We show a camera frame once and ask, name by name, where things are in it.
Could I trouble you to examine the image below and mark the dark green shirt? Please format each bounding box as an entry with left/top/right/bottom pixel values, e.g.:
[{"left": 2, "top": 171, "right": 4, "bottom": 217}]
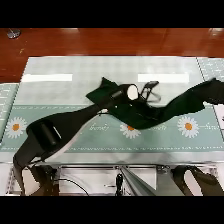
[{"left": 85, "top": 77, "right": 206, "bottom": 131}]

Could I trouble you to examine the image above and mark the black cable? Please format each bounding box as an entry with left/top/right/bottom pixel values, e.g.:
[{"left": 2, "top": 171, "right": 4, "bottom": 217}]
[{"left": 54, "top": 177, "right": 91, "bottom": 197}]

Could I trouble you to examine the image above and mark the silver frame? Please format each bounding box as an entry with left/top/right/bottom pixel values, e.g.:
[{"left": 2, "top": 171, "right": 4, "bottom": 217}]
[{"left": 6, "top": 161, "right": 224, "bottom": 197}]

